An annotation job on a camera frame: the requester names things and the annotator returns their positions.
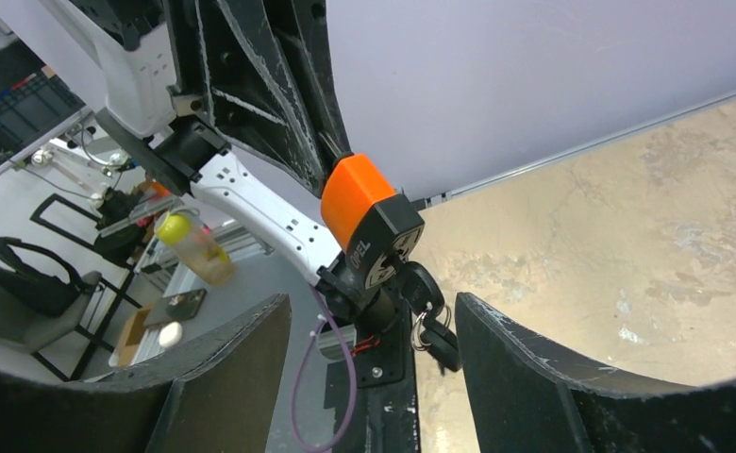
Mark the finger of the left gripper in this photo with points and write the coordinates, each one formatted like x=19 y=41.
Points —
x=263 y=70

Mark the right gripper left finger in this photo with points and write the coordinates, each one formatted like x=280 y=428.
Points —
x=214 y=393

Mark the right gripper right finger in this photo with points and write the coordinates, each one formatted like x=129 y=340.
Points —
x=528 y=393

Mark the orange black padlock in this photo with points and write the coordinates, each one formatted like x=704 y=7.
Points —
x=373 y=277

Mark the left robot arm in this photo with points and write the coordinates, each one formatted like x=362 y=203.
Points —
x=162 y=127

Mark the cardboard box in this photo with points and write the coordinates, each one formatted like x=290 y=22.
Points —
x=130 y=338

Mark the yellow capped bottle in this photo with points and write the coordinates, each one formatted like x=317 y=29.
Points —
x=188 y=237

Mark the grey chair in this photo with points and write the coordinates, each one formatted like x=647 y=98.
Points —
x=37 y=310

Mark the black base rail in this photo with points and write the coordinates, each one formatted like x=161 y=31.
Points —
x=385 y=417

